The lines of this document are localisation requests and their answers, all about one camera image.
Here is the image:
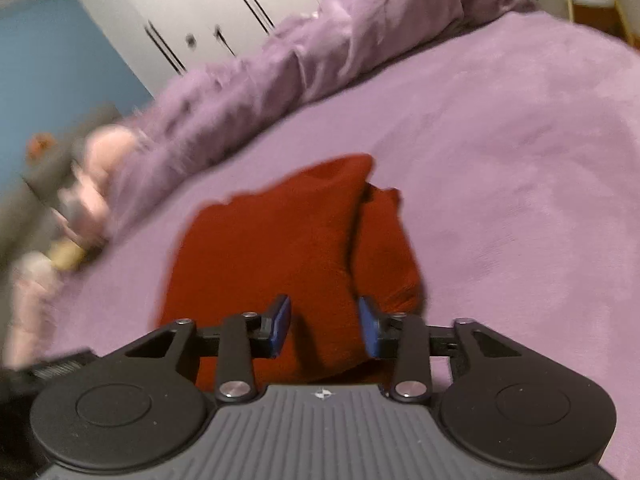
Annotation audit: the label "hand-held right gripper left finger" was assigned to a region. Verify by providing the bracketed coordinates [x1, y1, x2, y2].
[124, 294, 293, 404]

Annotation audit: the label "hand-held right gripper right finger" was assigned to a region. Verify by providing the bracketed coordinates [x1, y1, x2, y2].
[357, 296, 525, 404]

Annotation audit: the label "red garment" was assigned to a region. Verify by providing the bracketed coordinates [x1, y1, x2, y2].
[155, 154, 429, 392]

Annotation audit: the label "pale pink long plush toy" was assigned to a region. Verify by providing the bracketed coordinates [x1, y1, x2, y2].
[1, 252, 67, 370]

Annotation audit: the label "yellow plush toy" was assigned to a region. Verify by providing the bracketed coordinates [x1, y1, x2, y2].
[46, 239, 95, 274]

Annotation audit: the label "pink plush toy grey feet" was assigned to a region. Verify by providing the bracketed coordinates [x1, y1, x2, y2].
[56, 125, 147, 252]

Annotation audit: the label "orange plush toy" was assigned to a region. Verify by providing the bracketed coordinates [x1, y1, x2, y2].
[27, 132, 57, 160]

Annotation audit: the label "purple rumpled duvet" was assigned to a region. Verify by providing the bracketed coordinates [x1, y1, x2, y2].
[107, 0, 540, 241]

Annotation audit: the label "white wardrobe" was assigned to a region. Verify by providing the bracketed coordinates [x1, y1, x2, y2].
[72, 0, 358, 92]

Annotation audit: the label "yellow wooden rack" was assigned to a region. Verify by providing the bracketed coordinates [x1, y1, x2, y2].
[559, 0, 640, 50]

